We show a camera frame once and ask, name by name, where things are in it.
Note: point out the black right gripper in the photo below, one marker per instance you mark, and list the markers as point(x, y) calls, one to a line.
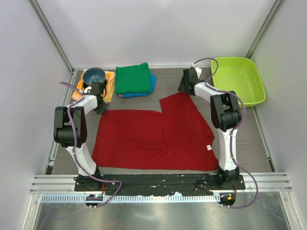
point(181, 87)

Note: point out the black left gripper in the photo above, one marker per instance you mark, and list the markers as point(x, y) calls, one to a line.
point(103, 110)

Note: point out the red t-shirt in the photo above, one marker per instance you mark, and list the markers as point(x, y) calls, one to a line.
point(175, 138)

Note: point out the lime green plastic tub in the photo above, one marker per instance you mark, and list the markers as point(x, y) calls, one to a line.
point(239, 74)

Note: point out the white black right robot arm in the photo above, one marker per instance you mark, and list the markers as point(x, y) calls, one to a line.
point(225, 117)

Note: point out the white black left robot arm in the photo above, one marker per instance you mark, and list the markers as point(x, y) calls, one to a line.
point(70, 131)

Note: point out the black saucer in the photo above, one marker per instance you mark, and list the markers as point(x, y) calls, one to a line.
point(104, 83)

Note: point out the orange checkered cloth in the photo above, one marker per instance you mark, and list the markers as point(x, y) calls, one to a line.
point(110, 85)

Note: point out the blue ceramic bowl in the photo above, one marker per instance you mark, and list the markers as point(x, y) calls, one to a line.
point(94, 75)

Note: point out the green folded t-shirt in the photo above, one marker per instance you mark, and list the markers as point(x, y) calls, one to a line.
point(135, 78)

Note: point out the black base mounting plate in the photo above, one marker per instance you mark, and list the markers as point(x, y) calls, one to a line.
point(187, 184)

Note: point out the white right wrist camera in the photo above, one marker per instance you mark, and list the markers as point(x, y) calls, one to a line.
point(197, 69)

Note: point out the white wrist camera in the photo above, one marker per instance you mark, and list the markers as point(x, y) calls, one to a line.
point(87, 91)
point(197, 69)

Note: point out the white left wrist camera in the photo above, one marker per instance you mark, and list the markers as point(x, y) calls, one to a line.
point(87, 91)

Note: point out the white slotted cable duct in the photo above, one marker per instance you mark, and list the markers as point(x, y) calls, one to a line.
point(91, 199)

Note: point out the left aluminium frame post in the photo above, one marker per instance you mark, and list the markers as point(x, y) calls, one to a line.
point(49, 31)

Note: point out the aluminium frame post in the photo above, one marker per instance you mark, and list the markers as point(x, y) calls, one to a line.
point(49, 31)
point(277, 4)

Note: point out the right aluminium frame post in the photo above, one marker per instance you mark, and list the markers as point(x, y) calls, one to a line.
point(277, 4)

